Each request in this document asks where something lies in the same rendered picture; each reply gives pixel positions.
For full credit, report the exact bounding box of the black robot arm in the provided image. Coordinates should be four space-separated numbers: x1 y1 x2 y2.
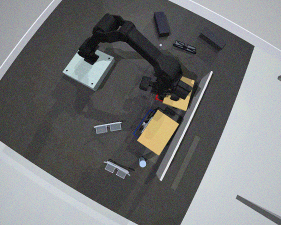
77 13 192 100

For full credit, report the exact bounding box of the long white flat panel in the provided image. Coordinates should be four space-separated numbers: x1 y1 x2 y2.
156 71 213 181

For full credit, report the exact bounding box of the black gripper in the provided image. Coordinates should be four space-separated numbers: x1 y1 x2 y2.
139 76 180 101

